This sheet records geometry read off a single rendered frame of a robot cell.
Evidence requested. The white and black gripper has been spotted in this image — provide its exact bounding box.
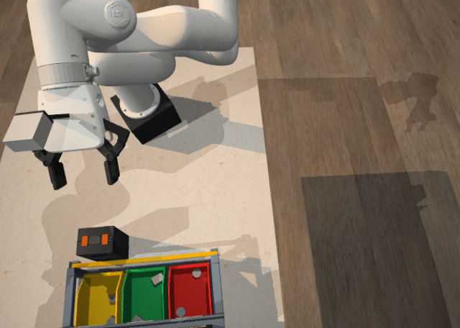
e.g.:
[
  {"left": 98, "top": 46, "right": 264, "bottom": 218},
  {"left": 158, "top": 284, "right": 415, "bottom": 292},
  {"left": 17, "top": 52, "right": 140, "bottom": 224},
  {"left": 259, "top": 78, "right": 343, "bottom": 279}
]
[{"left": 32, "top": 82, "right": 130, "bottom": 190}]

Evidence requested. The red bin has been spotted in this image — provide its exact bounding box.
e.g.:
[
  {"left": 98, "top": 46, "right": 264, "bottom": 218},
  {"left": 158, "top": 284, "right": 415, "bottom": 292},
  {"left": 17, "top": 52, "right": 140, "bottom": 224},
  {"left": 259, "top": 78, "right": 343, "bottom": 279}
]
[{"left": 168, "top": 262, "right": 212, "bottom": 319}]

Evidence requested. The grey metal shelf rack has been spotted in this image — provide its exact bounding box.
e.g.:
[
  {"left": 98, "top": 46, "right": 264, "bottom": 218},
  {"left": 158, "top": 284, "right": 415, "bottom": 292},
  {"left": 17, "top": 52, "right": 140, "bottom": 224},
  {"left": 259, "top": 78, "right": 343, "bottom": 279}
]
[{"left": 62, "top": 247, "right": 225, "bottom": 328}]

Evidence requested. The yellow bar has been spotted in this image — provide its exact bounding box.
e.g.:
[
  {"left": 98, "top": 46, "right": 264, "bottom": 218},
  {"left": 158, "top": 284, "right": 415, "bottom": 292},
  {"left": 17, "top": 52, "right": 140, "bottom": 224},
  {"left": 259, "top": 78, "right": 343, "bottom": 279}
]
[{"left": 72, "top": 251, "right": 218, "bottom": 268}]

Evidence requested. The yellow open bin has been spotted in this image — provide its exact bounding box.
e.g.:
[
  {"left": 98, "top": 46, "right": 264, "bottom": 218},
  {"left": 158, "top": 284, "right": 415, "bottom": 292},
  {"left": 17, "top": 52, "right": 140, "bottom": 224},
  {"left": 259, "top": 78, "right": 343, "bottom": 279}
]
[{"left": 74, "top": 271, "right": 127, "bottom": 327}]

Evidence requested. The green open bin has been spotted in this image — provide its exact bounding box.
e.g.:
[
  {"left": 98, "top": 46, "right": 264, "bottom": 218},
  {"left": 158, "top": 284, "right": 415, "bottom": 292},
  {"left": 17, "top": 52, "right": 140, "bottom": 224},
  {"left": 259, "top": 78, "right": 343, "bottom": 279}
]
[{"left": 121, "top": 266, "right": 169, "bottom": 323}]

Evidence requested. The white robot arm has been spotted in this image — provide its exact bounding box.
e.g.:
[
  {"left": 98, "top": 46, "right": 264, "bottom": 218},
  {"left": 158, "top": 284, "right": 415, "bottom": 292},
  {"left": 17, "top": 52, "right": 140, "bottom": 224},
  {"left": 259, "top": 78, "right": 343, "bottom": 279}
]
[{"left": 2, "top": 0, "right": 239, "bottom": 152}]

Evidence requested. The grey round disc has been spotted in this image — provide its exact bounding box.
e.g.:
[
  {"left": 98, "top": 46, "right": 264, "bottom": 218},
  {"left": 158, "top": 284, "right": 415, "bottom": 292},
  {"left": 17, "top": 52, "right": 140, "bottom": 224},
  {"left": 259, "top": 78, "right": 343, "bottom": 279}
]
[
  {"left": 176, "top": 307, "right": 186, "bottom": 317},
  {"left": 192, "top": 268, "right": 201, "bottom": 278}
]

